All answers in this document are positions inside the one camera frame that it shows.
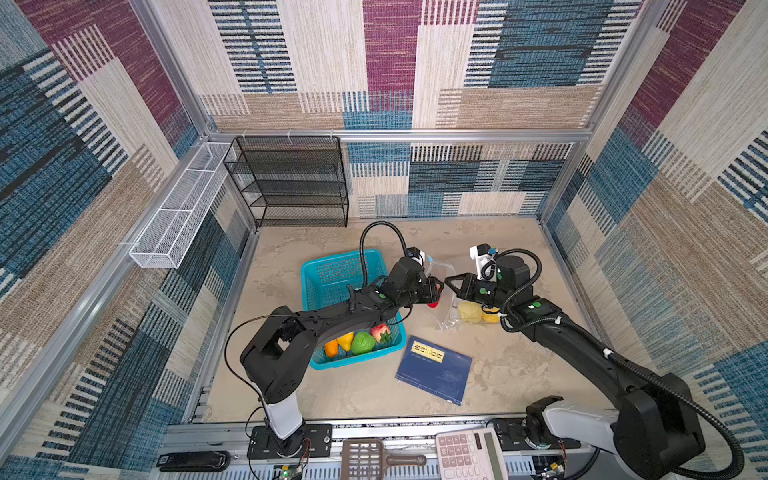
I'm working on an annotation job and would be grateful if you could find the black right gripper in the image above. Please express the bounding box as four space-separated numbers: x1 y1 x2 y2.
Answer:
444 272 511 310

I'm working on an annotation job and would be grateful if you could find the beige potato toy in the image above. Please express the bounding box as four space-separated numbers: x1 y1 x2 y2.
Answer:
457 301 484 324

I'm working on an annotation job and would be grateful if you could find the clear zip top bag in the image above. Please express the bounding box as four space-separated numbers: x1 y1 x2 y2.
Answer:
425 256 475 332

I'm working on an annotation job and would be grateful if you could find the teal plastic basket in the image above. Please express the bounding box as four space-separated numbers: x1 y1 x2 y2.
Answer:
299 248 408 371

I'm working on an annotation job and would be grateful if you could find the yellow lemon toy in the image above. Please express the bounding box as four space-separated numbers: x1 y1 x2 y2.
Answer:
481 306 501 324

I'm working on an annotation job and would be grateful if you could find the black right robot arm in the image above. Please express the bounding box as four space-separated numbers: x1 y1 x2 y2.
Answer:
445 249 745 479

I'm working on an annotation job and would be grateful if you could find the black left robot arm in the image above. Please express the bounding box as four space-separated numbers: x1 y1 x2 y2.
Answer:
240 254 444 443

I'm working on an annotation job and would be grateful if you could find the green apple toy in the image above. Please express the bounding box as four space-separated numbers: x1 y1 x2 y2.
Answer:
350 331 377 356

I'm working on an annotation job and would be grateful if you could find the yellow pepper toy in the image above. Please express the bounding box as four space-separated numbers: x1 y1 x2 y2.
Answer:
337 332 355 352

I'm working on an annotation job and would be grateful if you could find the blue booklet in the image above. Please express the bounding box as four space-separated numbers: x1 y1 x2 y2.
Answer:
395 336 473 406

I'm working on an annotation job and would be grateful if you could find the pink calculator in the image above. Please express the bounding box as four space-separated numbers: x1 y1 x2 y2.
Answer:
435 427 508 480

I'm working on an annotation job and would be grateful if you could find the brown slotted spatula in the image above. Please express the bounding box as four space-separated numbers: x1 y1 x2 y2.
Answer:
341 439 427 480

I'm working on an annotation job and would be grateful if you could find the black stapler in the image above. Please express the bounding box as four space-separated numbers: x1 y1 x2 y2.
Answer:
156 451 232 473

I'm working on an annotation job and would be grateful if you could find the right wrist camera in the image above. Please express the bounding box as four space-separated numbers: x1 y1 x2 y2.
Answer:
470 243 497 281

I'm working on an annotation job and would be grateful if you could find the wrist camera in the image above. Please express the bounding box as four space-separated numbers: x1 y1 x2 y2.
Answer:
470 243 497 281
406 247 427 269

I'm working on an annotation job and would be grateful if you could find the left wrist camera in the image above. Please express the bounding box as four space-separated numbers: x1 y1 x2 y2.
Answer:
406 247 427 269

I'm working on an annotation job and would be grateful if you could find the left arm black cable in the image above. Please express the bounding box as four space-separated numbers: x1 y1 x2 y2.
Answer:
223 220 421 400

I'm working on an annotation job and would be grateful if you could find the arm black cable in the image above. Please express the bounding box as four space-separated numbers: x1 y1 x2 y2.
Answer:
223 220 421 400
479 247 745 480

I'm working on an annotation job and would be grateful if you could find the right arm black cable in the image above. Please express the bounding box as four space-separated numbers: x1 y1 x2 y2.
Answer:
479 247 745 480

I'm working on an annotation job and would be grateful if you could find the black wire shelf rack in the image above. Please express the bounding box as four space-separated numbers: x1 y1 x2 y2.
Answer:
223 136 349 227

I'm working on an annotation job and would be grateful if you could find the white wire mesh tray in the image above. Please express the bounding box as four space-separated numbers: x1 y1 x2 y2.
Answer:
129 142 229 269

